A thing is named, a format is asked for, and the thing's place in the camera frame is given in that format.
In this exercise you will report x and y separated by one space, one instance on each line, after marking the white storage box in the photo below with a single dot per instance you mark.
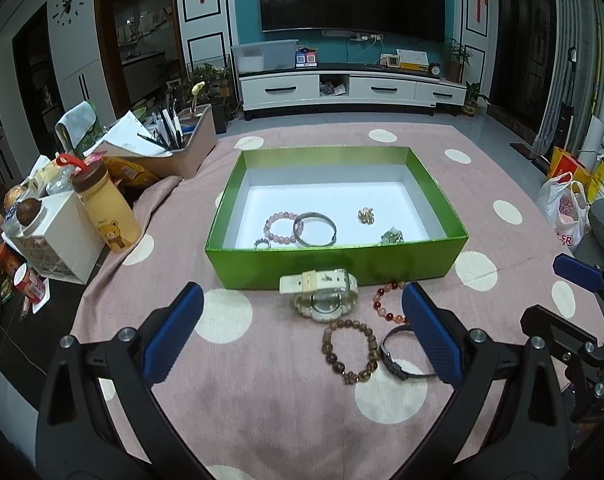
61 242

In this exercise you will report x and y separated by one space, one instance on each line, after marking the white plastic shopping bag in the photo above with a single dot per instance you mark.
562 201

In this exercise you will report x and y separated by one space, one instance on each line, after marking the pink polka dot blanket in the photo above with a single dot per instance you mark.
251 393

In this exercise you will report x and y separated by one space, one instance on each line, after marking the floor plants in planter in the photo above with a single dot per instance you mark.
209 84

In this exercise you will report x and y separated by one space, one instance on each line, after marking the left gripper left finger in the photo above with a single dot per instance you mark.
75 434

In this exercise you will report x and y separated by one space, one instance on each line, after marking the yellow bear water bottle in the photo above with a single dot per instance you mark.
105 205

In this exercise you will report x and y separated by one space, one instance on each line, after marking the potted plant on cabinet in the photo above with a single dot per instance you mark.
457 57

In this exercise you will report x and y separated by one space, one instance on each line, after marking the white tv cabinet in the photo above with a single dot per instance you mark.
344 85

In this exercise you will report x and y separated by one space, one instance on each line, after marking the green cardboard box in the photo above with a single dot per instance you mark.
251 244

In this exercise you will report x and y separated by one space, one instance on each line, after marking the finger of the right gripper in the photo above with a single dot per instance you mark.
578 273

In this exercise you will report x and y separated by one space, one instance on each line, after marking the dark metal bangle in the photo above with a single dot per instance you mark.
314 230

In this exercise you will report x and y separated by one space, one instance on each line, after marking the gold charm jewelry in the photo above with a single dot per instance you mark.
366 216

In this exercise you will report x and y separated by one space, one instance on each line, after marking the white paper sheet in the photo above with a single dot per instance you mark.
129 138

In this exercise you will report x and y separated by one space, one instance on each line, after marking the small potted floor plant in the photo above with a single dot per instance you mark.
473 98

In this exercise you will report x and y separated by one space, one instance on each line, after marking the clear plastic storage bin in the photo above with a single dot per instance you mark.
265 56

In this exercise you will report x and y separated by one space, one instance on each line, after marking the yellow red paper bag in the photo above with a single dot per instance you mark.
563 162

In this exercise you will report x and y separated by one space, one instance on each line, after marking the black wall clock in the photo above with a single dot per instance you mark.
65 11

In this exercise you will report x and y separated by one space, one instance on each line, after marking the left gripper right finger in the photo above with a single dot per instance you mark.
506 418

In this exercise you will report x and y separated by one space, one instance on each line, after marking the green jade jewelry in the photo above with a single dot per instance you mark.
392 236

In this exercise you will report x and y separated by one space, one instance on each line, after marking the pink desk organizer box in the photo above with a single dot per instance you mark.
186 144

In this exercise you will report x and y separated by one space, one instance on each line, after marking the white wrist watch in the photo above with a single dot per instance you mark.
323 296

